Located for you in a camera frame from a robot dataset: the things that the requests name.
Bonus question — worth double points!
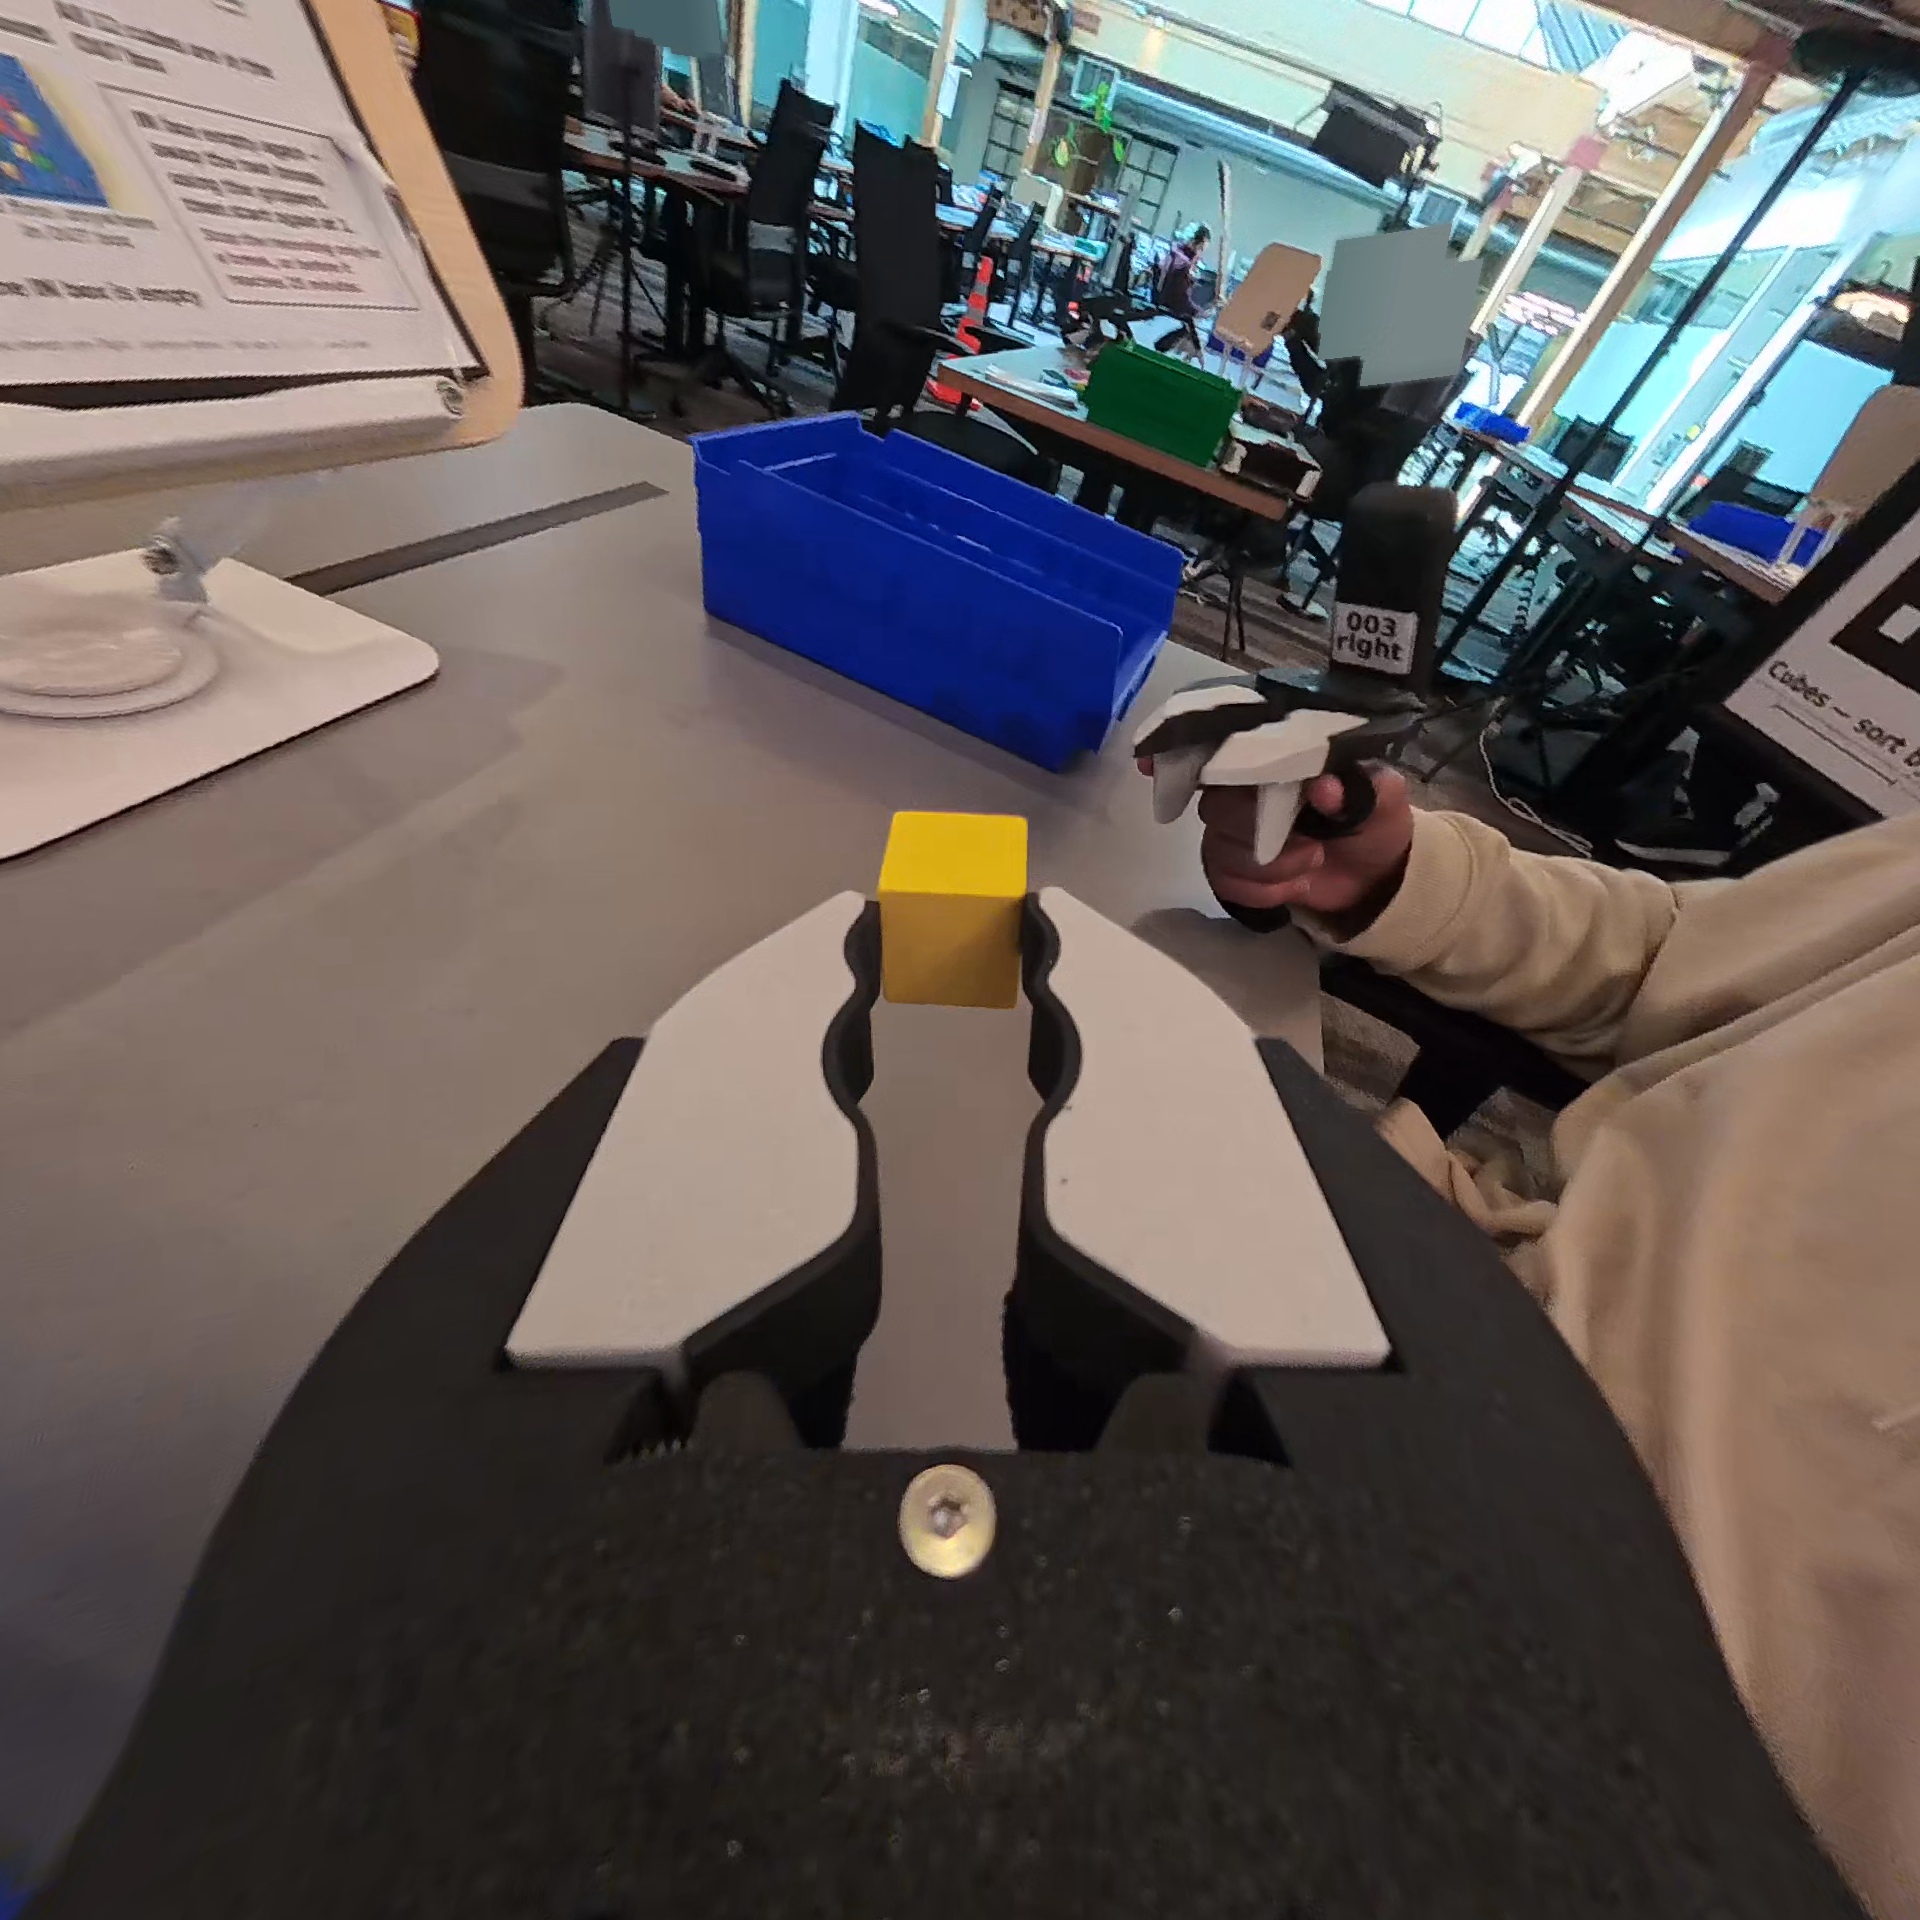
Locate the small blue bin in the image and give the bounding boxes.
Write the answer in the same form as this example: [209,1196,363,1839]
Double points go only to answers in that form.
[1685,499,1837,554]

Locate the black speaker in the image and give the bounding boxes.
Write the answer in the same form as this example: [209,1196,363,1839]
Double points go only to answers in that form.
[1310,83,1445,191]

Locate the brown wooden desk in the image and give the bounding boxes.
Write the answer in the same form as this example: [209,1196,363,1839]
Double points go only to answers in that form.
[938,343,1326,530]
[1437,421,1805,605]

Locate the instruction sheet on stand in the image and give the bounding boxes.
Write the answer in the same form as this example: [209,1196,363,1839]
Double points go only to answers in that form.
[0,0,527,866]

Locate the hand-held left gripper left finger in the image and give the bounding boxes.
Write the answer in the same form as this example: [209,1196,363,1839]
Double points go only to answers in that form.
[505,888,885,1450]

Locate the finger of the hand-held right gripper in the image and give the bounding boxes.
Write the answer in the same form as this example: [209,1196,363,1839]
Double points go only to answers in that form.
[1149,708,1422,869]
[1131,683,1281,760]

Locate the orange traffic cone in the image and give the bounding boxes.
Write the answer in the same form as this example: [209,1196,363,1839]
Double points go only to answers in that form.
[931,259,995,415]

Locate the black office chair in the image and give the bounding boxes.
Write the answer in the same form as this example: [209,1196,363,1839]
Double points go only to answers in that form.
[1302,352,1467,605]
[412,0,590,304]
[738,83,845,380]
[837,123,980,431]

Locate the green bin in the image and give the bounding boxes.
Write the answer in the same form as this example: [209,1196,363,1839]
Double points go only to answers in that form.
[1083,343,1245,468]

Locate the person's right forearm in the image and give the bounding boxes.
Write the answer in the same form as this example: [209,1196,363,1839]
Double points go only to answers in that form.
[1327,808,1920,1085]

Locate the blue plastic bin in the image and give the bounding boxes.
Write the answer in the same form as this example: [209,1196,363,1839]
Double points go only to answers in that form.
[691,411,1189,776]

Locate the yellow wooden cube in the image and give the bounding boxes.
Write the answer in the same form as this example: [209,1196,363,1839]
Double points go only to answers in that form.
[878,808,1034,1010]

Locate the framed marker poster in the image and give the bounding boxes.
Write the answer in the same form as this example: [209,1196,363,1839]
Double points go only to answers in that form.
[1718,461,1920,823]

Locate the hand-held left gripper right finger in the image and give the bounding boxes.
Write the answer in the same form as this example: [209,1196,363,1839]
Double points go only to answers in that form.
[1005,887,1393,1450]

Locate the printed instruction sheet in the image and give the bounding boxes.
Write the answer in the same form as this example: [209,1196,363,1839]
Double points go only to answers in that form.
[0,0,491,408]

